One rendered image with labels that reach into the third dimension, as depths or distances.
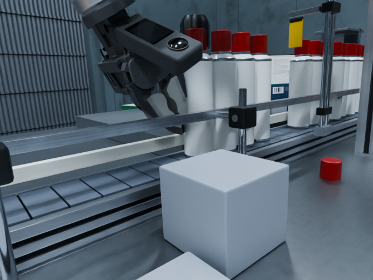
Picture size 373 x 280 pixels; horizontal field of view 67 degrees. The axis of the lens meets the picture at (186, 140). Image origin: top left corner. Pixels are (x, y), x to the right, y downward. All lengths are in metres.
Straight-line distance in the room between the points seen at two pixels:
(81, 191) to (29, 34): 3.77
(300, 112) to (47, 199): 0.56
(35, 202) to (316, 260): 0.31
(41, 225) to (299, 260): 0.26
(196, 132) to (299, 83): 0.34
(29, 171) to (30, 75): 3.66
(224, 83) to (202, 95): 0.05
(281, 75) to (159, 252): 0.74
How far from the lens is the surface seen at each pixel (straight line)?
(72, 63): 4.27
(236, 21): 6.46
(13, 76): 3.97
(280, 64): 0.95
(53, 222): 0.33
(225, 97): 0.48
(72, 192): 0.38
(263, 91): 0.57
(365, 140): 0.71
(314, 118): 0.77
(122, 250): 0.34
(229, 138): 0.49
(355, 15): 5.60
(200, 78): 0.44
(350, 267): 0.33
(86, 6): 0.38
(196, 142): 0.45
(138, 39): 0.36
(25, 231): 0.33
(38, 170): 0.40
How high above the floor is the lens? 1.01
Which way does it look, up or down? 13 degrees down
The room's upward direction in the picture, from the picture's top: 2 degrees counter-clockwise
